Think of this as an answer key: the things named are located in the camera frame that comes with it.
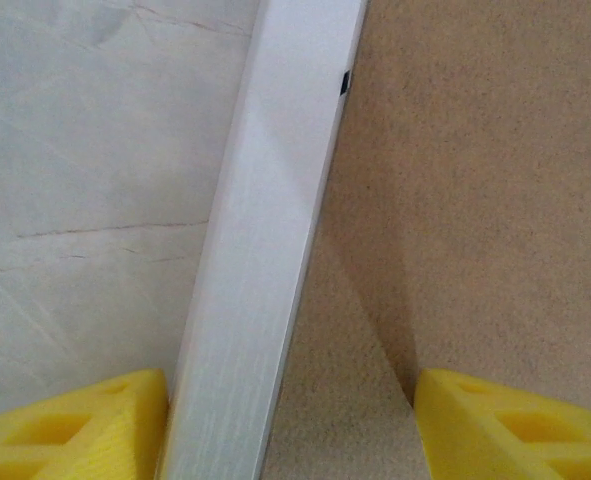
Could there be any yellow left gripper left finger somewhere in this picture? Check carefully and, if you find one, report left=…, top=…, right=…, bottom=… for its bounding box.
left=0, top=367, right=171, bottom=480

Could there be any white wooden picture frame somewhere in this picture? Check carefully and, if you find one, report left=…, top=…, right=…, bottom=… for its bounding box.
left=161, top=0, right=370, bottom=480

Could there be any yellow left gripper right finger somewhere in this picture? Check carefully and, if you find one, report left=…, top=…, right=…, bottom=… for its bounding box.
left=413, top=367, right=591, bottom=480

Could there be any brown fibreboard backing board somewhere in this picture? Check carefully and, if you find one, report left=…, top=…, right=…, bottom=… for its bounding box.
left=261, top=0, right=591, bottom=480

